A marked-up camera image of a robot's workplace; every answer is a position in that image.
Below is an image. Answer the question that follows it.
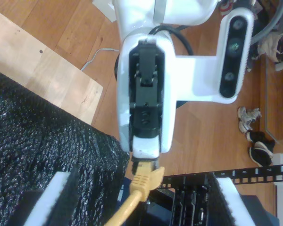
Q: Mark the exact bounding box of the black bubble mat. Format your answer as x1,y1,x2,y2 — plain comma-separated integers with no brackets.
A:
0,67,130,226

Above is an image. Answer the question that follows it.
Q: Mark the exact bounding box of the black shoe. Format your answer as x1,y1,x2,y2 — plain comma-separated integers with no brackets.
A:
248,140,275,167
246,130,267,144

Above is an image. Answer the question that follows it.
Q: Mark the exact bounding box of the white box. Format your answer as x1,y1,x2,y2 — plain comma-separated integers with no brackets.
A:
92,0,117,22

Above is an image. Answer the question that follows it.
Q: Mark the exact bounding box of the beige bag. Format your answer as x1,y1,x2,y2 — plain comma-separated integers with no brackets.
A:
257,32,283,64

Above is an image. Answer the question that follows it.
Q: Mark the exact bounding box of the black rack server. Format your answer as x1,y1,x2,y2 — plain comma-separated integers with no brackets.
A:
146,173,229,226

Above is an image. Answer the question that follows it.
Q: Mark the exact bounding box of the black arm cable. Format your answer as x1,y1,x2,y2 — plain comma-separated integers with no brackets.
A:
148,24,194,56

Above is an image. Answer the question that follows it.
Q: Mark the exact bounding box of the grey corrugated hose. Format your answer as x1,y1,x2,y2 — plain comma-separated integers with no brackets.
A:
251,0,283,44

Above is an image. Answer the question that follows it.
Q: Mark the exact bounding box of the white shoe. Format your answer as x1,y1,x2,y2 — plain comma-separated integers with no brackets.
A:
237,106,262,133

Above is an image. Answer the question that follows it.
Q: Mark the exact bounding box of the black perforated rack post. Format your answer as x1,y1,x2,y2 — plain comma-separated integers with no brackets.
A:
213,163,283,186

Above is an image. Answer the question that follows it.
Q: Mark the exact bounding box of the gripper camera bar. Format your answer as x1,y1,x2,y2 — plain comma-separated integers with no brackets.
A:
174,8,255,105

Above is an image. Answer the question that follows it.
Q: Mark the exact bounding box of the grey flat cable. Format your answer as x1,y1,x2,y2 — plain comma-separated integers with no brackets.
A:
81,48,120,71

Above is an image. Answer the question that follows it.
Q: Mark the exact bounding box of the yellow network cable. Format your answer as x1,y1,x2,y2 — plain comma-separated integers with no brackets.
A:
103,161,166,226

